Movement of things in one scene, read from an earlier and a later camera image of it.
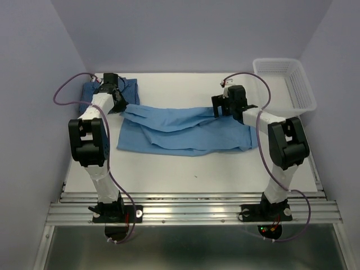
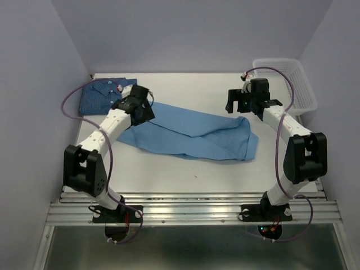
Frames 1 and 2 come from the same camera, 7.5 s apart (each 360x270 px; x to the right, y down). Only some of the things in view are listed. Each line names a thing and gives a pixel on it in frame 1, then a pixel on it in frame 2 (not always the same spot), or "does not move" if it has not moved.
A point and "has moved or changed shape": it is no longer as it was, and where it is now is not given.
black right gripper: (218, 100) → (235, 95)
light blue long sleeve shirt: (181, 131) has moved or changed shape
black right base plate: (253, 213) does not move
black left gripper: (122, 106) → (149, 115)
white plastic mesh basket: (285, 89) does not move
